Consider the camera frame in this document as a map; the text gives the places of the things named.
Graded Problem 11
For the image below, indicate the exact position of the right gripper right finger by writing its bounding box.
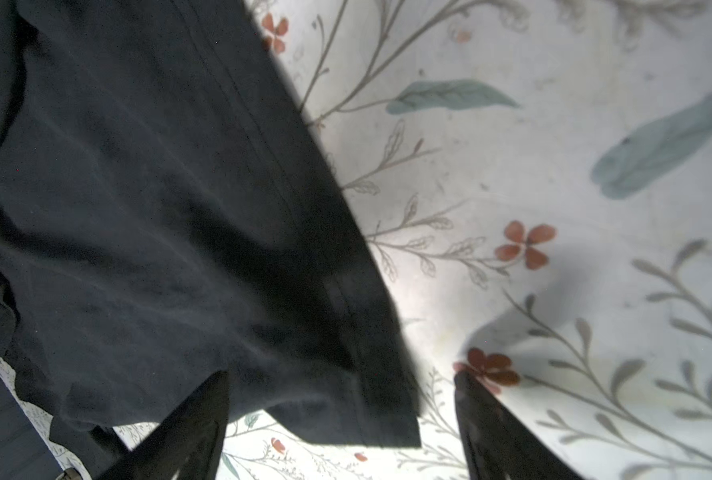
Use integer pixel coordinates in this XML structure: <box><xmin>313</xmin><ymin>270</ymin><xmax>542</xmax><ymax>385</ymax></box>
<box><xmin>454</xmin><ymin>371</ymin><xmax>581</xmax><ymax>480</ymax></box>

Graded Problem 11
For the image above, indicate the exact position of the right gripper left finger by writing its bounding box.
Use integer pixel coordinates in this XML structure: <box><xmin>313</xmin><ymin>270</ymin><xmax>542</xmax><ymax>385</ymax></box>
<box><xmin>99</xmin><ymin>371</ymin><xmax>230</xmax><ymax>480</ymax></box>

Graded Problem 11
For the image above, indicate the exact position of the black t-shirt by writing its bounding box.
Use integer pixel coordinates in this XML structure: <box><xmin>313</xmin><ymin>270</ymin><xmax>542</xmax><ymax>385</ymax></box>
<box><xmin>0</xmin><ymin>1</ymin><xmax>421</xmax><ymax>477</ymax></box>

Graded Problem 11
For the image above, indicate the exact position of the floral table mat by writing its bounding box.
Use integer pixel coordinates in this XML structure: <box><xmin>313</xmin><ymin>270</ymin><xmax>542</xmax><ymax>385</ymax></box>
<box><xmin>0</xmin><ymin>1</ymin><xmax>712</xmax><ymax>479</ymax></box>

